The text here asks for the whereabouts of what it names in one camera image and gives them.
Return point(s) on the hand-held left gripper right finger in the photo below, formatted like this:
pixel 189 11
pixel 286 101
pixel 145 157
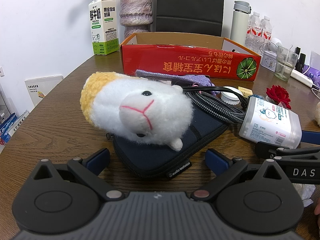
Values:
pixel 215 160

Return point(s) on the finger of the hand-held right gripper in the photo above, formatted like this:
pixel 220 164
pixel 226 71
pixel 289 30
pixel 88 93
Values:
pixel 311 137
pixel 270 148

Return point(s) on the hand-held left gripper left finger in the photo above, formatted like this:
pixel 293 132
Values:
pixel 98 159

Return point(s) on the cotton swab box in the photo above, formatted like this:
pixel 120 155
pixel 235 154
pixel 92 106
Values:
pixel 267 120

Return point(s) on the white and yellow plush toy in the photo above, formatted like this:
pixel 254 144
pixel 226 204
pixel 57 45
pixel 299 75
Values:
pixel 137 105

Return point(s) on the red cardboard box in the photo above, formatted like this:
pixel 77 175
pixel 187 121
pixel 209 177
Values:
pixel 187 62

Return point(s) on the wooden desktop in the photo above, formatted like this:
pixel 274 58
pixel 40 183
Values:
pixel 62 120

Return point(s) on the crumpled white tissue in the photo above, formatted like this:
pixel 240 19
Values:
pixel 303 195

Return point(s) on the navy zip pouch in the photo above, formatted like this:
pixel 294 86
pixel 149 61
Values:
pixel 160 160

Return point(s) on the red fabric rose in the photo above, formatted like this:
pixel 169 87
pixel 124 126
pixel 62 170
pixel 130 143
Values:
pixel 276 93

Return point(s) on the white slim device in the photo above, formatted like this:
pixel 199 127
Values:
pixel 301 77

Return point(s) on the purple case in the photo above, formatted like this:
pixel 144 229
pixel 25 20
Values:
pixel 312 75

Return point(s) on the small cream block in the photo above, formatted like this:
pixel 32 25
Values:
pixel 243 91

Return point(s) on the white jar lid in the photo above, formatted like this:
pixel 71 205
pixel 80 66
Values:
pixel 230 95

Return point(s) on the clear glass cup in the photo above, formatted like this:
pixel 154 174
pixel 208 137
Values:
pixel 285 65

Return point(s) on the white tin box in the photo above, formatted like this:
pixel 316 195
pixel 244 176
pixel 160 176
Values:
pixel 268 61

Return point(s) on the white paper box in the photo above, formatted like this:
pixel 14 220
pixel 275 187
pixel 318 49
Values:
pixel 45 90

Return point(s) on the blue and white packets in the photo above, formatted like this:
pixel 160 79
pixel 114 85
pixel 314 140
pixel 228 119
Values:
pixel 12 127

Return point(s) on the purple cloth pouch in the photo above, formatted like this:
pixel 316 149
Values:
pixel 160 75

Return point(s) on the white round device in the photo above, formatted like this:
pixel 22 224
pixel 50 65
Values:
pixel 275 42

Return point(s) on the clear plastic water bottle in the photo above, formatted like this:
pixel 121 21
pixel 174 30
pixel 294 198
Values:
pixel 266 30
pixel 253 32

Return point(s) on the white thermos bottle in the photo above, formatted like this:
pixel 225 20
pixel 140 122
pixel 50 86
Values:
pixel 238 27

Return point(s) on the white and green milk carton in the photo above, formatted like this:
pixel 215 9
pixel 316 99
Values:
pixel 103 27

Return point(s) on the purple stone vase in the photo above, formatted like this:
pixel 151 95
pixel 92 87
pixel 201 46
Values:
pixel 136 10

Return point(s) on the black office chair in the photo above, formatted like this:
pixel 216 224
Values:
pixel 190 2

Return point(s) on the white wall socket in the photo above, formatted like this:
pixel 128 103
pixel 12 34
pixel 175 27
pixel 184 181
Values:
pixel 2 71

